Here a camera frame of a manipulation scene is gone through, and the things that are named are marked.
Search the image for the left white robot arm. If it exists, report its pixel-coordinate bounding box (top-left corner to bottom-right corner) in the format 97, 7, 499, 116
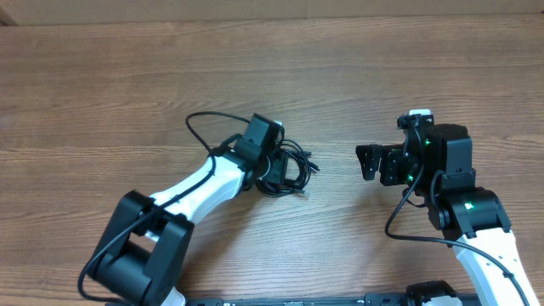
77, 114, 285, 305

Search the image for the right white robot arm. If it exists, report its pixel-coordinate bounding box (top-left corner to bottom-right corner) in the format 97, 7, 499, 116
355, 124, 539, 305

